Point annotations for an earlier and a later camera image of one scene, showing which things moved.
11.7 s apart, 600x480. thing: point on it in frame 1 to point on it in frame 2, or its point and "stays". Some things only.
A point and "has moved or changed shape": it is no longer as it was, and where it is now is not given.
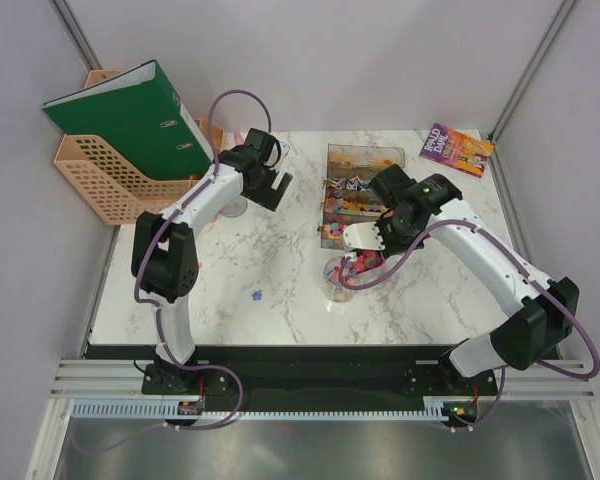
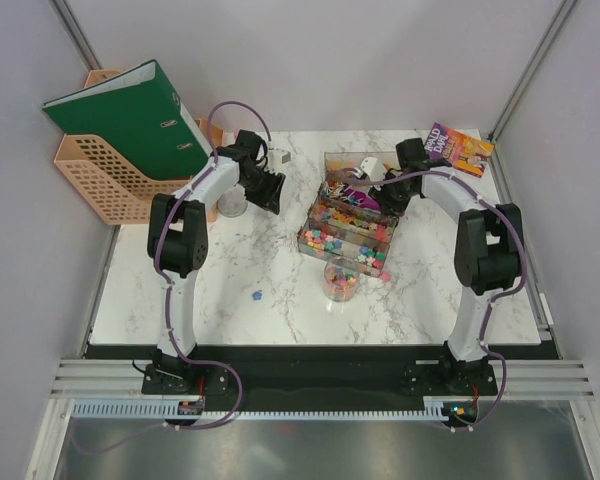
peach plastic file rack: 118,191 stays
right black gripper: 391,249 to 389,206
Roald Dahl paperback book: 457,149 stays
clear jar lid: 234,208 stays
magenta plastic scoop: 366,259 to 364,199
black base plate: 322,376 stays
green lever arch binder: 138,114 stays
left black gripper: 270,198 stays
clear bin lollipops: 349,182 has moved or changed shape
